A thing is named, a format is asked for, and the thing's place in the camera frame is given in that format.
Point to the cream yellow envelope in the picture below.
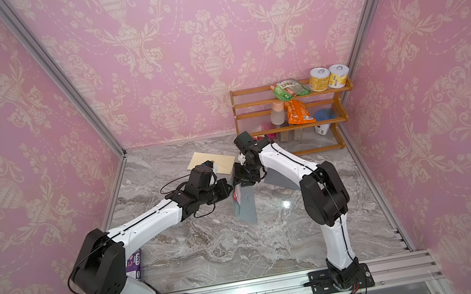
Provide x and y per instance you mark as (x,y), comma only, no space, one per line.
(222,164)

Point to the purple snack bag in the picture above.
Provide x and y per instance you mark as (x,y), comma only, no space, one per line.
(133,266)

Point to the teal green envelope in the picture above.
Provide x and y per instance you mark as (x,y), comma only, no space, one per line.
(246,211)

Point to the pink beige bottle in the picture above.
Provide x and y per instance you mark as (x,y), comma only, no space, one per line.
(277,114)

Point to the yellow can left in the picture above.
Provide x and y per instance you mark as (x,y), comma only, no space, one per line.
(319,79)

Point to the yellow can right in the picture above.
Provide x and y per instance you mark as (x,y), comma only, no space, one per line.
(338,76)

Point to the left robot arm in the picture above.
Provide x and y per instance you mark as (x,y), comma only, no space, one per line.
(101,263)

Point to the red bordered pink card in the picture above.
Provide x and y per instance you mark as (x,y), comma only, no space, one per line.
(237,194)

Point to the yellow can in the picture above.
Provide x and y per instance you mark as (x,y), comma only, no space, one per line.
(319,79)
(338,76)

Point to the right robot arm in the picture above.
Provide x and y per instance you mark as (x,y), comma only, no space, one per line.
(324,195)

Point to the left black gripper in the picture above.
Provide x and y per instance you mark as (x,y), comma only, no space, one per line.
(223,184)

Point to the magenta pink item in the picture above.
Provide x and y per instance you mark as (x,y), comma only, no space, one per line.
(267,127)

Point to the grey envelope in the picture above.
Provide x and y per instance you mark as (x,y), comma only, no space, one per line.
(282,179)

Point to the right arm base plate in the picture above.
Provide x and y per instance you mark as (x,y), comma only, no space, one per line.
(331,281)

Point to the wooden three-tier shelf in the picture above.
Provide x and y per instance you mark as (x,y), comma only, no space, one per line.
(255,104)

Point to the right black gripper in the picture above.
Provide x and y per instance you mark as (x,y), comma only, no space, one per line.
(239,177)

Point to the orange snack bag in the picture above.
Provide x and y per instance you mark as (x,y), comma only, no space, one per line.
(297,113)

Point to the green snack packet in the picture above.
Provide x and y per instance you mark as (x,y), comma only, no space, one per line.
(289,89)

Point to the white cup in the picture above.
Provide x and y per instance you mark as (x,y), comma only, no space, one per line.
(322,129)

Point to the blue cloth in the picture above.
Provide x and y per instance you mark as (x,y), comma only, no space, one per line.
(324,114)

